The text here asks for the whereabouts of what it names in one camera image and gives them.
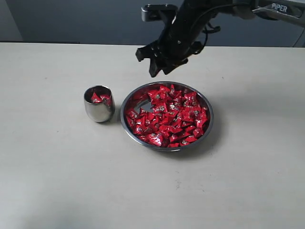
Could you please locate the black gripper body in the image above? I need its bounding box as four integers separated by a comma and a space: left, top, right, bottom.
153, 4, 214, 67

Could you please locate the red candy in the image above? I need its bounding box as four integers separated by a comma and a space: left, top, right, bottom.
91, 92, 102, 104
100, 94, 111, 104

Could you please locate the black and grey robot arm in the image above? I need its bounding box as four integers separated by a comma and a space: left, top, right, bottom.
135, 0, 305, 78

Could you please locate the stainless steel bowl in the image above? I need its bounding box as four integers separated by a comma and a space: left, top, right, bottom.
120, 81, 214, 152

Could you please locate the pile of red wrapped candies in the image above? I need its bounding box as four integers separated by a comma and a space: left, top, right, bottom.
125, 83, 210, 148

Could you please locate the stainless steel cup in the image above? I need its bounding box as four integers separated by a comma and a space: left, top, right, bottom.
83, 85, 115, 123

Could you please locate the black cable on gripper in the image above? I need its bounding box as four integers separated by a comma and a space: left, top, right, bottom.
185, 3, 241, 55

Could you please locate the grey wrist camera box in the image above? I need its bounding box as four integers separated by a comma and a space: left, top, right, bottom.
141, 4, 178, 22

